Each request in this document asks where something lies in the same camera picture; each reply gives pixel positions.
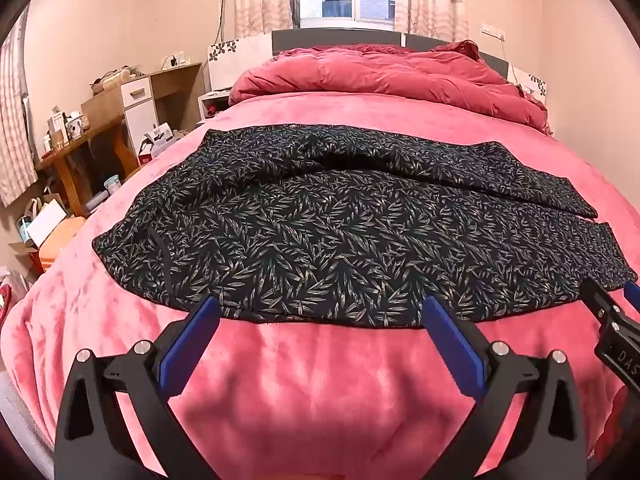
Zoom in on white mattress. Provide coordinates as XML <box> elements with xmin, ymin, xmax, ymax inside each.
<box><xmin>0</xmin><ymin>370</ymin><xmax>56</xmax><ymax>480</ymax></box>

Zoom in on white printed carton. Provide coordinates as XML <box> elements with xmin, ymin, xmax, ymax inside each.
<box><xmin>139</xmin><ymin>124</ymin><xmax>175</xmax><ymax>165</ymax></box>

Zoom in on cardboard box with white paper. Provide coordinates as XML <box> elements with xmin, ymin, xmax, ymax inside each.
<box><xmin>7</xmin><ymin>195</ymin><xmax>68</xmax><ymax>261</ymax></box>

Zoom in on checked hanging cloth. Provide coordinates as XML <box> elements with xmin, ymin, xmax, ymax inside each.
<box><xmin>0</xmin><ymin>10</ymin><xmax>38</xmax><ymax>206</ymax></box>

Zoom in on wooden desk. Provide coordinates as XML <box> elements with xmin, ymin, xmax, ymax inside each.
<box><xmin>35</xmin><ymin>62</ymin><xmax>203</xmax><ymax>216</ymax></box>

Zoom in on grey and white headboard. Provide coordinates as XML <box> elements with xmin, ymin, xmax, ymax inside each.
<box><xmin>207</xmin><ymin>29</ymin><xmax>548</xmax><ymax>96</ymax></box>

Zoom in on black leaf print pants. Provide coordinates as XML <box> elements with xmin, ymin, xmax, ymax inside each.
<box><xmin>92</xmin><ymin>124</ymin><xmax>638</xmax><ymax>330</ymax></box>

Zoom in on white drawer cabinet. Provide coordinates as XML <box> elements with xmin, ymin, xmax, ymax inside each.
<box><xmin>120</xmin><ymin>76</ymin><xmax>161</xmax><ymax>153</ymax></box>

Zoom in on pink plush blanket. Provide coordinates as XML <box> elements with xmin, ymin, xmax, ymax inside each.
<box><xmin>0</xmin><ymin>91</ymin><xmax>640</xmax><ymax>480</ymax></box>

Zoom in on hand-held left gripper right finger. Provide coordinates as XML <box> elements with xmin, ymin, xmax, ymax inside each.
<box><xmin>422</xmin><ymin>294</ymin><xmax>588</xmax><ymax>480</ymax></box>

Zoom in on orange plastic stool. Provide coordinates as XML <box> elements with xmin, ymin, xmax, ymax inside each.
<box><xmin>37</xmin><ymin>216</ymin><xmax>88</xmax><ymax>273</ymax></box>

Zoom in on white nightstand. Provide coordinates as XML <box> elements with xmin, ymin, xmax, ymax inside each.
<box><xmin>197</xmin><ymin>91</ymin><xmax>233</xmax><ymax>123</ymax></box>

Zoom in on red duvet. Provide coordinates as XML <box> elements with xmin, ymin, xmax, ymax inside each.
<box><xmin>228</xmin><ymin>40</ymin><xmax>553</xmax><ymax>136</ymax></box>

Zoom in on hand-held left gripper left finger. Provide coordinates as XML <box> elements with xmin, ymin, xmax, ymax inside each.
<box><xmin>54</xmin><ymin>296</ymin><xmax>236</xmax><ymax>480</ymax></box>

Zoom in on red and white basket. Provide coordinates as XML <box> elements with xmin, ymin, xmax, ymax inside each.
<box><xmin>0</xmin><ymin>267</ymin><xmax>28</xmax><ymax>321</ymax></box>

